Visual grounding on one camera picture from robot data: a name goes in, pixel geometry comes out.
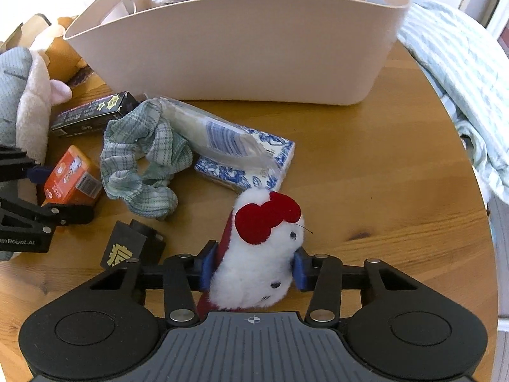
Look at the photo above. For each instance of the green plaid scrunchie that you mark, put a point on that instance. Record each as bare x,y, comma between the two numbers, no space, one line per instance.
141,154

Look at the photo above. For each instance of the orange small box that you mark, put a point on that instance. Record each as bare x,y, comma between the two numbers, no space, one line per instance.
75,180

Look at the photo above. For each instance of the light green striped blanket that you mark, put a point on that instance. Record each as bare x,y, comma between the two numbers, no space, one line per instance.
469,71

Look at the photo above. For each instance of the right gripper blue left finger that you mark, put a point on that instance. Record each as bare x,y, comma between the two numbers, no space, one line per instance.
206,262

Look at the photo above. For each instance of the long black star box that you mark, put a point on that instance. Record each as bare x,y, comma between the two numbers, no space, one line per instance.
93,116

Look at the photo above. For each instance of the beige plastic storage basket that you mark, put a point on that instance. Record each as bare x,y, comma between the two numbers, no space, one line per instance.
297,51

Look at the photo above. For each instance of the white grey plush toy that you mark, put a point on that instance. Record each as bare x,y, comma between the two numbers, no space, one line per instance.
27,97

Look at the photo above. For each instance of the small black cube box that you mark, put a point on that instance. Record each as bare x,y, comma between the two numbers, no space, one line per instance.
133,241

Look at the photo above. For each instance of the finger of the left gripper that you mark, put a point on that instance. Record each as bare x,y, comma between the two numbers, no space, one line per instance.
39,174
63,215

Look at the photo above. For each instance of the blue white patterned box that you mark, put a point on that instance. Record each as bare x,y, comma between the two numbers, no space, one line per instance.
282,151

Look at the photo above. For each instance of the white red plush toy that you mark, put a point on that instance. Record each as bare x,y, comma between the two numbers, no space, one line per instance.
253,262

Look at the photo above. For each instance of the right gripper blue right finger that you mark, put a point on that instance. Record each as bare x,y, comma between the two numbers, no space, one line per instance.
302,270

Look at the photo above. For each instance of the clear plastic packet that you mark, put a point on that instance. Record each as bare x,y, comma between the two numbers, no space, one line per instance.
214,138

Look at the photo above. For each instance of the orange bear plush toy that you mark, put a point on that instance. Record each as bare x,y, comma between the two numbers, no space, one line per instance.
62,61

